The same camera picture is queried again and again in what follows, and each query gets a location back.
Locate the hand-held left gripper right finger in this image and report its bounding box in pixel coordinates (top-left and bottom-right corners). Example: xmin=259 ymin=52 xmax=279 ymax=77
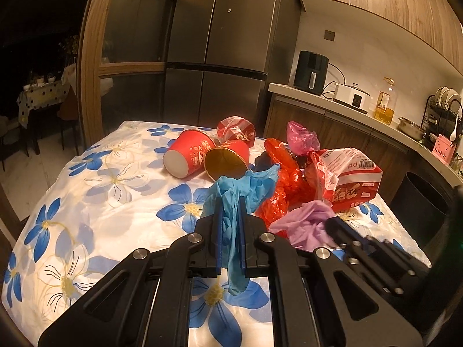
xmin=237 ymin=202 xmax=424 ymax=347

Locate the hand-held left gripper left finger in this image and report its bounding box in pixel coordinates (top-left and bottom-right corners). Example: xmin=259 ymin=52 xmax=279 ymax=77
xmin=38 ymin=202 xmax=223 ymax=347

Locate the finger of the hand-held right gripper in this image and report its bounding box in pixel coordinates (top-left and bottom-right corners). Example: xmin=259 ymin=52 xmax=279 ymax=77
xmin=326 ymin=219 xmax=431 ymax=279
xmin=338 ymin=246 xmax=416 ymax=297

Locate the blue disposable glove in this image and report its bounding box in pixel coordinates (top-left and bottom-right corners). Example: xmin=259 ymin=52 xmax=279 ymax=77
xmin=201 ymin=164 xmax=281 ymax=295

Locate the black trash bin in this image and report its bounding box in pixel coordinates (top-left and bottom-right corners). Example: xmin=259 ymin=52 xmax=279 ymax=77
xmin=391 ymin=171 xmax=451 ymax=254

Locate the purple disposable glove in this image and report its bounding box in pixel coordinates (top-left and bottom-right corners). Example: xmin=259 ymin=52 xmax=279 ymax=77
xmin=269 ymin=200 xmax=339 ymax=252

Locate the red paper cup gold inside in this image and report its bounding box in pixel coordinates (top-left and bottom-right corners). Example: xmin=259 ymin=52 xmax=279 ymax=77
xmin=203 ymin=139 xmax=251 ymax=182

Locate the red printed paper cup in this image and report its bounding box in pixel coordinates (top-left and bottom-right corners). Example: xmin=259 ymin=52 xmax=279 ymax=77
xmin=163 ymin=129 xmax=218 ymax=179

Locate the red plastic bag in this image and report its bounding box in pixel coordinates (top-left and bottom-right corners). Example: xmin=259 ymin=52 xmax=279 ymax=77
xmin=255 ymin=138 xmax=326 ymax=230

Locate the red white snack packet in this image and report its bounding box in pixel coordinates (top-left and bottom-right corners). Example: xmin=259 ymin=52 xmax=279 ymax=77
xmin=309 ymin=147 xmax=383 ymax=213

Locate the crumpled red white wrapper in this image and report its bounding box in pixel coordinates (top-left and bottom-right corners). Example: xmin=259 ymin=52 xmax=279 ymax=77
xmin=217 ymin=116 xmax=257 ymax=143

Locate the blue floral tablecloth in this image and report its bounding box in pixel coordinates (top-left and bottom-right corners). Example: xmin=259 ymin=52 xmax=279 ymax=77
xmin=2 ymin=120 xmax=433 ymax=347

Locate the pink knife holder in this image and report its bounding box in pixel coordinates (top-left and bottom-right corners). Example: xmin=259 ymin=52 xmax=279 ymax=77
xmin=432 ymin=134 xmax=454 ymax=163

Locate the pink plastic bag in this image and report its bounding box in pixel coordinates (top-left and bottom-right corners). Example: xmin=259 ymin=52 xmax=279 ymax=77
xmin=286 ymin=121 xmax=321 ymax=154

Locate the kitchen counter with wooden cabinets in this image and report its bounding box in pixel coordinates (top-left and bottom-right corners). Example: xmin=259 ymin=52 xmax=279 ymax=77
xmin=263 ymin=82 xmax=463 ymax=206

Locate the steel pot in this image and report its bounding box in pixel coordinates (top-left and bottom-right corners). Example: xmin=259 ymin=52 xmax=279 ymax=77
xmin=398 ymin=117 xmax=427 ymax=141

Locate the cooking oil bottle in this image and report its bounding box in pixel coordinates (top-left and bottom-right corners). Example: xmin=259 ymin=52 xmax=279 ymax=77
xmin=374 ymin=77 xmax=398 ymax=125

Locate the white spoon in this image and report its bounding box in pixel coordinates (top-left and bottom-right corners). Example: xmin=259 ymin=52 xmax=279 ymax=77
xmin=450 ymin=112 xmax=462 ymax=141

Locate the black dish rack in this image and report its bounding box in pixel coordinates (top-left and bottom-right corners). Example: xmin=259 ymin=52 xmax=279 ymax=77
xmin=423 ymin=94 xmax=463 ymax=152

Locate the white rice cooker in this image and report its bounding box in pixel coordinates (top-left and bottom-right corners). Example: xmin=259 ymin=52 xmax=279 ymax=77
xmin=333 ymin=82 xmax=370 ymax=111

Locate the white plate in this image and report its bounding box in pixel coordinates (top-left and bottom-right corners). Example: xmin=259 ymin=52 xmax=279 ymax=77
xmin=434 ymin=86 xmax=449 ymax=108
xmin=448 ymin=88 xmax=463 ymax=116

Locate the black air fryer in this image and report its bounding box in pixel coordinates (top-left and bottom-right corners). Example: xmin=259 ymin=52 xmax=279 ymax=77
xmin=293 ymin=51 xmax=329 ymax=96

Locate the dark steel refrigerator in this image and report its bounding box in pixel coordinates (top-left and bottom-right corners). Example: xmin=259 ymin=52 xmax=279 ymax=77
xmin=164 ymin=0 xmax=302 ymax=131

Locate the dark dining chair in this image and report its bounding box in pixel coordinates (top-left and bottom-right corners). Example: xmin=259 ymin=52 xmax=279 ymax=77
xmin=58 ymin=96 xmax=81 ymax=154

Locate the wood framed glass door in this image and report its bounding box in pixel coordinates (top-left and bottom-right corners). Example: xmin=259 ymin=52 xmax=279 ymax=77
xmin=76 ymin=0 xmax=185 ymax=149

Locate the dining table polka dot cloth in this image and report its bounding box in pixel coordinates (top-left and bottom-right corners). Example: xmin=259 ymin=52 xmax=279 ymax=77
xmin=16 ymin=63 xmax=78 ymax=131

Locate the black power cable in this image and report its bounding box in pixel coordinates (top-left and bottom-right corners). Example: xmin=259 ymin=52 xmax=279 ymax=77
xmin=323 ymin=61 xmax=348 ymax=100

